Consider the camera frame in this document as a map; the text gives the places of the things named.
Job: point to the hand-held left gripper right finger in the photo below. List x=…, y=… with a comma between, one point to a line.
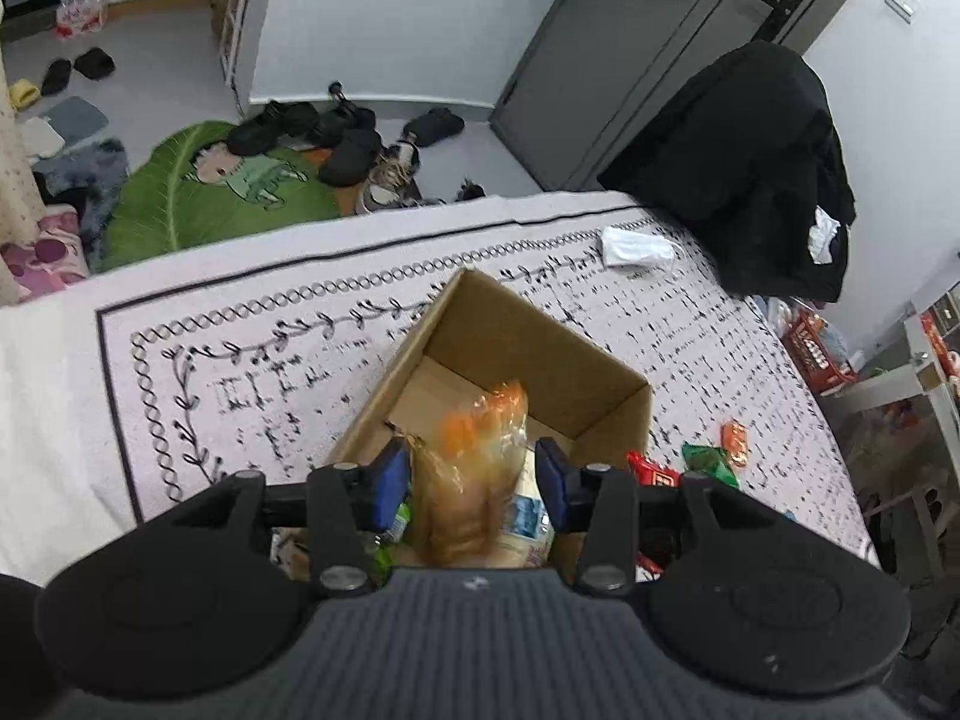
x=553, y=484

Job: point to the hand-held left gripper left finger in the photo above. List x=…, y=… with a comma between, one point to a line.
x=390, y=484

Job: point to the clear orange bread bag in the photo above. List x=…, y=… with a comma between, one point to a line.
x=465, y=480

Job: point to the red candy wrapper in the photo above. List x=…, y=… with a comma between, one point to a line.
x=654, y=471

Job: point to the brown cardboard box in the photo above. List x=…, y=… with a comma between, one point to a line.
x=510, y=337

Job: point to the green foil wrapper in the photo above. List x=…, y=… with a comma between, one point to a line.
x=709, y=461

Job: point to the small orange wrapper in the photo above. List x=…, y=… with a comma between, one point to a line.
x=735, y=442

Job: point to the white black-patterned blanket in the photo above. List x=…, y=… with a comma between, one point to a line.
x=300, y=360

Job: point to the red plastic basket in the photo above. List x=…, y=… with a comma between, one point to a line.
x=817, y=352

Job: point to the beige sneaker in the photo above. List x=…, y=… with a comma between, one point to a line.
x=390, y=178

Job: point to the black shoe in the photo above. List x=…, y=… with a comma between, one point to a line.
x=343, y=116
x=349, y=159
x=270, y=126

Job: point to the white bed sheet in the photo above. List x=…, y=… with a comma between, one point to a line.
x=45, y=427

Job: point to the green cartoon leaf rug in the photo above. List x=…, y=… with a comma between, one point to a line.
x=172, y=210

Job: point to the black slipper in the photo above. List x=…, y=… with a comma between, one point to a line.
x=433, y=126

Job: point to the black coat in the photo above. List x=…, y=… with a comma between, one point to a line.
x=735, y=165

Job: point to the white cloth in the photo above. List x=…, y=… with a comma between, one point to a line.
x=825, y=236

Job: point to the desk with dark top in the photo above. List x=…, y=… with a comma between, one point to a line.
x=926, y=375

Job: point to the pink flowered mat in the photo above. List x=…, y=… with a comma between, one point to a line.
x=45, y=255

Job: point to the fuzzy blue-grey rug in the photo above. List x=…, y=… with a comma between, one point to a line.
x=86, y=180

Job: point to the grey door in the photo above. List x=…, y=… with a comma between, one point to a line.
x=637, y=52

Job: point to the grey floor mat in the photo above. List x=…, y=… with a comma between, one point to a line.
x=76, y=118

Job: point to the dotted beige curtain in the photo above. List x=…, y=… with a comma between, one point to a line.
x=15, y=180

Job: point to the white shoe rack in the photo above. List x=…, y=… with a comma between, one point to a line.
x=238, y=7

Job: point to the yellow slipper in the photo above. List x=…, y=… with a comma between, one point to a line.
x=22, y=94

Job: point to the red and white plastic bag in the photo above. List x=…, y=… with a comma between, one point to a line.
x=81, y=15

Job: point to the white wall switch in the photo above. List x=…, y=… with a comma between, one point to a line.
x=902, y=2

